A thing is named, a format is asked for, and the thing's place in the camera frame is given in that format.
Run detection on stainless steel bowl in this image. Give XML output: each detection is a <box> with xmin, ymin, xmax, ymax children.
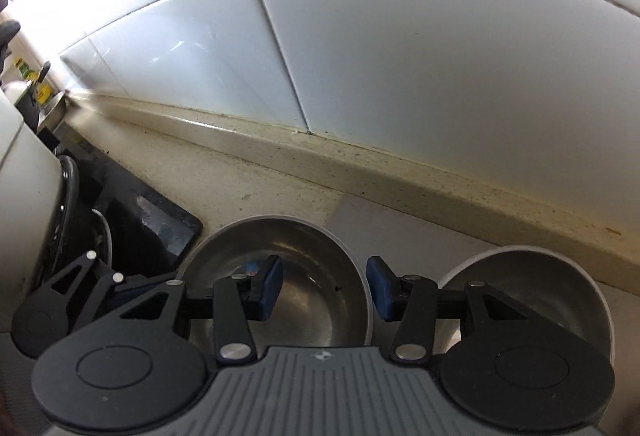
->
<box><xmin>436</xmin><ymin>245</ymin><xmax>617</xmax><ymax>363</ymax></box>
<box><xmin>176</xmin><ymin>215</ymin><xmax>374</xmax><ymax>348</ymax></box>

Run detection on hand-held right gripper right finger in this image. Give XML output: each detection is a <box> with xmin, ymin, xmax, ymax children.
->
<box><xmin>366</xmin><ymin>255</ymin><xmax>538</xmax><ymax>364</ymax></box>

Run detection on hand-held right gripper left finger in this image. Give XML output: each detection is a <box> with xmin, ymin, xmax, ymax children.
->
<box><xmin>117</xmin><ymin>255</ymin><xmax>284</xmax><ymax>365</ymax></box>

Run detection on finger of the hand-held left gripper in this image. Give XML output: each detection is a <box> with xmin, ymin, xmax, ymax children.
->
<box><xmin>41</xmin><ymin>249</ymin><xmax>171</xmax><ymax>325</ymax></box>

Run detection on black glass gas stove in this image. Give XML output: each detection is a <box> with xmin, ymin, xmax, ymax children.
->
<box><xmin>37</xmin><ymin>126</ymin><xmax>204</xmax><ymax>278</ymax></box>

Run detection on aluminium pressure cooker pot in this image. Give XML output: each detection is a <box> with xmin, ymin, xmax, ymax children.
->
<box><xmin>0</xmin><ymin>84</ymin><xmax>68</xmax><ymax>278</ymax></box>

